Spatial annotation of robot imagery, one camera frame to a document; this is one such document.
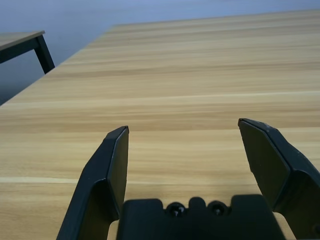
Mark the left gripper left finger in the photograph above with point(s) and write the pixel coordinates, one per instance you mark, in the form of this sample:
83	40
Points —
100	175

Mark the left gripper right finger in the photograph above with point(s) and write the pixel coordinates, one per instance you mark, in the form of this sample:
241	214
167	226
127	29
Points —
275	170

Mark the wooden side table black frame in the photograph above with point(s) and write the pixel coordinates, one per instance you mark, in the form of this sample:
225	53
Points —
22	37

